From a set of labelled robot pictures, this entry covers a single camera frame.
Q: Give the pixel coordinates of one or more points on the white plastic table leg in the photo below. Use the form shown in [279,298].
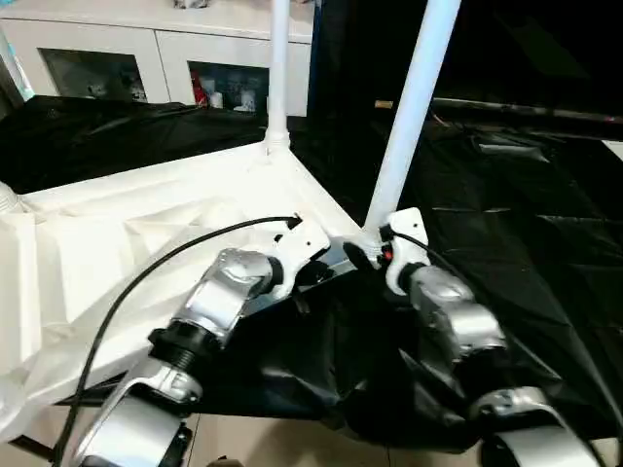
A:
[278,73]
[414,121]
[9,197]

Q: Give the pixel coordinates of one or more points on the white plastic table top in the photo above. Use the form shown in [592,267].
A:
[121,253]

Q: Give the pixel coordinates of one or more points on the black plastic mat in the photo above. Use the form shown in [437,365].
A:
[487,292]

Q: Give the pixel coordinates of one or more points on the small white label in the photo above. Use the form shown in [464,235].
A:
[384,103]

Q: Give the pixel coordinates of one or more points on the grey robot foot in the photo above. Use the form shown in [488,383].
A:
[220,461]

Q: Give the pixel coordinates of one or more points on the white jar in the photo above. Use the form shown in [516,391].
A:
[249,101]

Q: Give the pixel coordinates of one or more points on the small white cup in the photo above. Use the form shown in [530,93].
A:
[216,100]

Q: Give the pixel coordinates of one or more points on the red box in cabinet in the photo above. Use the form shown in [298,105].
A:
[198,90]

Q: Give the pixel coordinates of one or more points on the white flat board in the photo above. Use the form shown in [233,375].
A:
[614,150]

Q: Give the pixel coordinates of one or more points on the white cabinet with open compartments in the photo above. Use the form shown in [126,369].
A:
[146,34]

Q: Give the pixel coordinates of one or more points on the black stand rod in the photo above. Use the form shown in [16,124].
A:
[34,445]

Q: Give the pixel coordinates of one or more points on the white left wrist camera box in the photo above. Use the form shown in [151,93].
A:
[304,243]

